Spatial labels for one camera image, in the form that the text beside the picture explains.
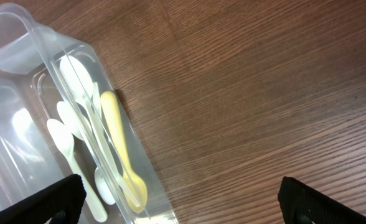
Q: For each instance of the clear plastic container right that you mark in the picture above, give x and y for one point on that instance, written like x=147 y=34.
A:
x=31 y=85

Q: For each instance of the yellow plastic spoon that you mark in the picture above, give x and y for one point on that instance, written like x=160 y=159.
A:
x=137 y=192

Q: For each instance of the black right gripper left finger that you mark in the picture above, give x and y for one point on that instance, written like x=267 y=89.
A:
x=61 y=202

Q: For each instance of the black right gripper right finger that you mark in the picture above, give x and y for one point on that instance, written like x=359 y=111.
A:
x=300 y=203

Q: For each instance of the white plastic spoon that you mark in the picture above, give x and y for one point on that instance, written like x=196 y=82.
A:
x=65 y=143
x=68 y=118
x=80 y=82

